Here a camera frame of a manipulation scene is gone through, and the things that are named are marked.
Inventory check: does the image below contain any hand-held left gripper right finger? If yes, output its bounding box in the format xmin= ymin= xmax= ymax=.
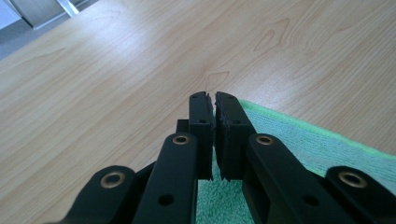
xmin=214 ymin=91 xmax=258 ymax=182

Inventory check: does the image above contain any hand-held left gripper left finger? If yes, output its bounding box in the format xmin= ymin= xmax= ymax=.
xmin=176 ymin=91 xmax=217 ymax=181

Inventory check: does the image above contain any green cloth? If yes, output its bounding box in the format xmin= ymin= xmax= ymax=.
xmin=195 ymin=99 xmax=396 ymax=224

